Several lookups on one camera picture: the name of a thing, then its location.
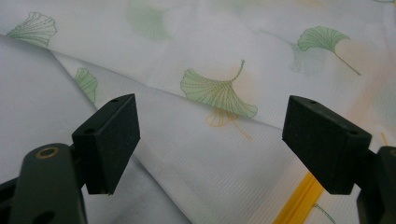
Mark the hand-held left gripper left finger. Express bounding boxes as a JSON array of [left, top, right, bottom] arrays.
[[72, 93, 141, 196]]

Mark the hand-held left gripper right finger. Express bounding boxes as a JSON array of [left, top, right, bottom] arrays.
[[282, 95, 373, 196]]

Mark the white leaf-print mesh laundry bag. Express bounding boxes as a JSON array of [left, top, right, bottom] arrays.
[[0, 0, 396, 224]]

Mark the white table mat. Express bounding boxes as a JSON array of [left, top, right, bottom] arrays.
[[0, 35, 191, 224]]

